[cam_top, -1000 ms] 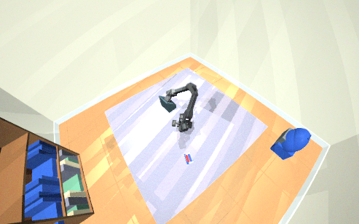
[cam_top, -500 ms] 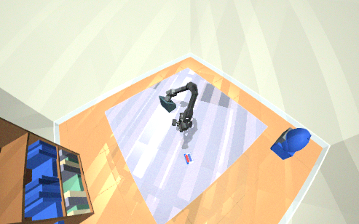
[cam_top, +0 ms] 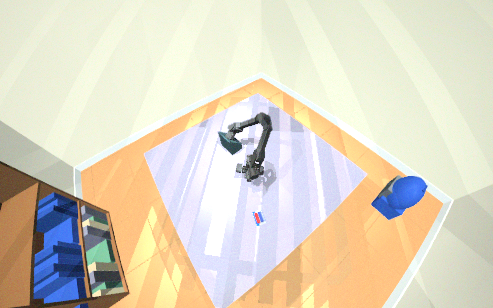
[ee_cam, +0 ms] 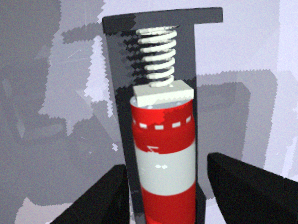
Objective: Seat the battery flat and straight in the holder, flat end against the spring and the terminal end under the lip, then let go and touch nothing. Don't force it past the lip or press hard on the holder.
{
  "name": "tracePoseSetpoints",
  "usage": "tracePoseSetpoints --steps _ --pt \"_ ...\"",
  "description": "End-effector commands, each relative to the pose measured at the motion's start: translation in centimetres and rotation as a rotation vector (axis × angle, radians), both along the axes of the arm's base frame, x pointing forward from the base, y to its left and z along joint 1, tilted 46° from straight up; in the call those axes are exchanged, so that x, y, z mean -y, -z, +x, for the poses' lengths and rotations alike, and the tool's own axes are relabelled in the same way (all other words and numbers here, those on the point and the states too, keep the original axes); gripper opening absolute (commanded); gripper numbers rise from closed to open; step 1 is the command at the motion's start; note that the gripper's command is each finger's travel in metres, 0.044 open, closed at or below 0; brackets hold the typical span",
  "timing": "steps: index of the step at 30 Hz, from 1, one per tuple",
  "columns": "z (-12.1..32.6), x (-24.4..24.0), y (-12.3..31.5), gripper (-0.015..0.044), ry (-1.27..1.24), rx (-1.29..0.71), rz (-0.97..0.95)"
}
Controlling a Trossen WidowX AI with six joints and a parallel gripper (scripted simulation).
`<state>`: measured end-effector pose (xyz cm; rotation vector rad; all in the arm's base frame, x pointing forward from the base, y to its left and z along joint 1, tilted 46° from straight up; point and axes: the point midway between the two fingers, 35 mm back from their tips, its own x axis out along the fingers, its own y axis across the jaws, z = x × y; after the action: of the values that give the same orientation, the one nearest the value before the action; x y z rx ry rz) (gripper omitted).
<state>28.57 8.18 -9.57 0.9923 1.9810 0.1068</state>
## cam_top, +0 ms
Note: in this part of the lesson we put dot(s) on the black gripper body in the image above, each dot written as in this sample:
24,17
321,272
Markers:
240,169

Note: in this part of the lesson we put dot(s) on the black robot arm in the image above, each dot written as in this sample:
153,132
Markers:
259,153

